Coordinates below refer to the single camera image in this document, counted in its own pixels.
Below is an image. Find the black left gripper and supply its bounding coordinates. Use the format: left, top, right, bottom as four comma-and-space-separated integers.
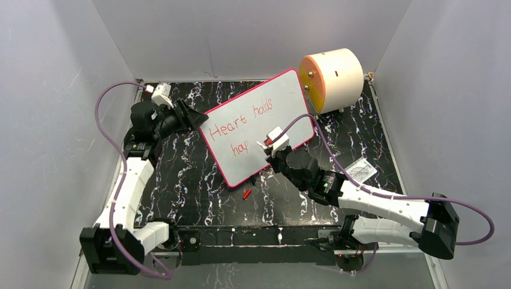
152, 100, 208, 141

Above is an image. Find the pink-framed whiteboard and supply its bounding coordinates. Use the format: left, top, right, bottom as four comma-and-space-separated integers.
199, 69, 315, 188

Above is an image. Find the red whiteboard marker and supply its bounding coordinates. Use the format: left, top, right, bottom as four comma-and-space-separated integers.
256, 141, 267, 150

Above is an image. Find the red marker cap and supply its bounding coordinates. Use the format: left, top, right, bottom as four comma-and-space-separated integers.
242, 189, 252, 200

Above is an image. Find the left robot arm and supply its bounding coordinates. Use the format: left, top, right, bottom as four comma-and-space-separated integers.
80, 100, 208, 275

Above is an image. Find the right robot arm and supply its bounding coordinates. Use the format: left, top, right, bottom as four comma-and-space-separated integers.
264, 146, 460, 260

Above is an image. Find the white printed card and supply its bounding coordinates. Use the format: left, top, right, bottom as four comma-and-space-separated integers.
346, 157, 377, 183

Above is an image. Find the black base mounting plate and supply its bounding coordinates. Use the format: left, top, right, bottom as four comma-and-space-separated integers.
155, 225, 362, 266

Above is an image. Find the white cylinder with orange face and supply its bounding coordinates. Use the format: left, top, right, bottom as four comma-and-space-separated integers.
298, 48, 364, 114

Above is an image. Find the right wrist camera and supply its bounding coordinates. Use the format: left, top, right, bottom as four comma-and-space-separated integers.
263, 126, 289, 157

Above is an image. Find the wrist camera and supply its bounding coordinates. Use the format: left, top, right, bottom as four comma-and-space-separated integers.
263, 126, 289, 157
144, 82, 174, 108

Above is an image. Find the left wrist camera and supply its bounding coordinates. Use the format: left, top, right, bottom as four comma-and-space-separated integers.
144, 82, 174, 108

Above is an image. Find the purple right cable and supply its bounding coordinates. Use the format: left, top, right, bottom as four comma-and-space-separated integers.
271, 113, 495, 276

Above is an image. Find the purple cable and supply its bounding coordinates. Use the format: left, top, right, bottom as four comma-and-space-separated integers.
271, 113, 495, 276
94, 81, 174, 281

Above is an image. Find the aluminium frame rail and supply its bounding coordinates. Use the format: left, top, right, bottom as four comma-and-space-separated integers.
72, 227, 440, 257

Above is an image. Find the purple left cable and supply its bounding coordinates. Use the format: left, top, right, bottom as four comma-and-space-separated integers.
94, 81, 174, 281

